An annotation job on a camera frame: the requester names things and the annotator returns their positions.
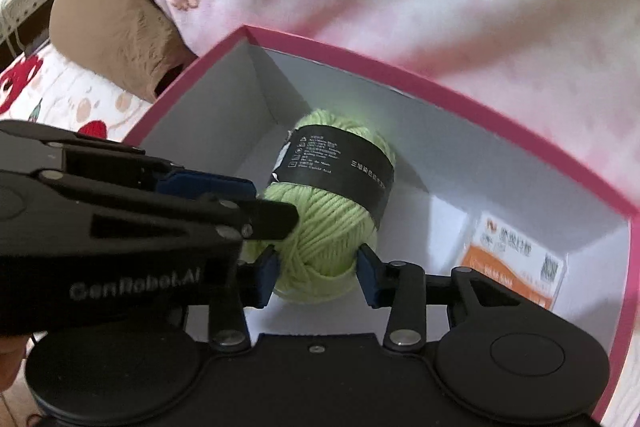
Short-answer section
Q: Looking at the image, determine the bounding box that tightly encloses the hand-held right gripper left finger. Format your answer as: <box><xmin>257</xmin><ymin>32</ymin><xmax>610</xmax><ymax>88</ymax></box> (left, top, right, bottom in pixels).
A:
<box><xmin>207</xmin><ymin>245</ymin><xmax>281</xmax><ymax>354</ymax></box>

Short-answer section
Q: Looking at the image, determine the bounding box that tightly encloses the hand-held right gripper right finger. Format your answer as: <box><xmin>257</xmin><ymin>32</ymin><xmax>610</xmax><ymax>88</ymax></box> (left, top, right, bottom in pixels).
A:
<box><xmin>354</xmin><ymin>243</ymin><xmax>522</xmax><ymax>354</ymax></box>

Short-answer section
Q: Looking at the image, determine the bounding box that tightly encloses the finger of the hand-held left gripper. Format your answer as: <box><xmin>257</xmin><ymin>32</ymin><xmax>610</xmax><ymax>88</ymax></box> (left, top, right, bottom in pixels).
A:
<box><xmin>50</xmin><ymin>127</ymin><xmax>257</xmax><ymax>202</ymax></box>
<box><xmin>30</xmin><ymin>167</ymin><xmax>301</xmax><ymax>243</ymax></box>

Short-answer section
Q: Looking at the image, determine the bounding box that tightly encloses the green yarn ball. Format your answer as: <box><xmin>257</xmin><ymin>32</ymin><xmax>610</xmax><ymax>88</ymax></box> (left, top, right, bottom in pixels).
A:
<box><xmin>243</xmin><ymin>108</ymin><xmax>397</xmax><ymax>306</ymax></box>

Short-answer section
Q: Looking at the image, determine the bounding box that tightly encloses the pink cardboard box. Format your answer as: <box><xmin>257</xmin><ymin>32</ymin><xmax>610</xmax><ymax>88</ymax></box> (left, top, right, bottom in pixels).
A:
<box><xmin>122</xmin><ymin>25</ymin><xmax>640</xmax><ymax>427</ymax></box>

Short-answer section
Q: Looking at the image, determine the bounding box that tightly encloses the clear box with orange label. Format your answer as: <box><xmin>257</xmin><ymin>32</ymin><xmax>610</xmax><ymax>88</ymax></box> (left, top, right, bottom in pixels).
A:
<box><xmin>460</xmin><ymin>209</ymin><xmax>571</xmax><ymax>311</ymax></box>

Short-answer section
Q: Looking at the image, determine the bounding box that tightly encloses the bear printed bed sheet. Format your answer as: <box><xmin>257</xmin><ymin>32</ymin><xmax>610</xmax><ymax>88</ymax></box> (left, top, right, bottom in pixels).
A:
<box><xmin>0</xmin><ymin>43</ymin><xmax>152</xmax><ymax>142</ymax></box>

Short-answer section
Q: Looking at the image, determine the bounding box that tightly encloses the brown pillow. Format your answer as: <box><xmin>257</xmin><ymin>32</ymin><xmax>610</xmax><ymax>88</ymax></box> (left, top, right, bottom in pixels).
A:
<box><xmin>50</xmin><ymin>0</ymin><xmax>197</xmax><ymax>104</ymax></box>

